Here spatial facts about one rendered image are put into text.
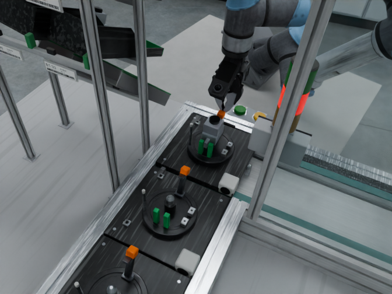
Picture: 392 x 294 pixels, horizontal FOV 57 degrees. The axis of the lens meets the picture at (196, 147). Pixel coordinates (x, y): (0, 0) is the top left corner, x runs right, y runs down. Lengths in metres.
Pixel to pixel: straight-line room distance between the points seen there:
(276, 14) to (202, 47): 0.86
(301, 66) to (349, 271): 0.57
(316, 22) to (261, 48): 0.87
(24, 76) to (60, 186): 2.04
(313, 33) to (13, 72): 2.80
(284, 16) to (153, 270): 0.65
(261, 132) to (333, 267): 0.42
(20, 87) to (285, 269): 2.46
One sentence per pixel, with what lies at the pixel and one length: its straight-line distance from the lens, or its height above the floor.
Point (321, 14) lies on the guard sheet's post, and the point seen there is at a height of 1.52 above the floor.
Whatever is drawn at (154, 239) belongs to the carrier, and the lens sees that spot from 0.91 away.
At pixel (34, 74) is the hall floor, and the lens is 3.14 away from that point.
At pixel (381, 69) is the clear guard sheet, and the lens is 0.63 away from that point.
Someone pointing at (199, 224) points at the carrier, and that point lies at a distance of 0.93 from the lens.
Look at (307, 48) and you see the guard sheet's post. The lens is 0.63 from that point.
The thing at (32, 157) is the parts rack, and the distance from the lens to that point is 1.27.
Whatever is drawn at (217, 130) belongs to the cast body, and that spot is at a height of 1.08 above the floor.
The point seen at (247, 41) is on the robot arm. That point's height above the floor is 1.31.
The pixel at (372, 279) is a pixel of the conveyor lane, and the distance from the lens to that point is 1.03.
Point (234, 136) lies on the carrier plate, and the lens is 1.13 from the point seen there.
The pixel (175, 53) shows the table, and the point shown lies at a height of 0.86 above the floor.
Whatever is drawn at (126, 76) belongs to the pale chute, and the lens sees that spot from 0.97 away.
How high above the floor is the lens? 1.77
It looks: 47 degrees down
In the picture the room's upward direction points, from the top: 5 degrees clockwise
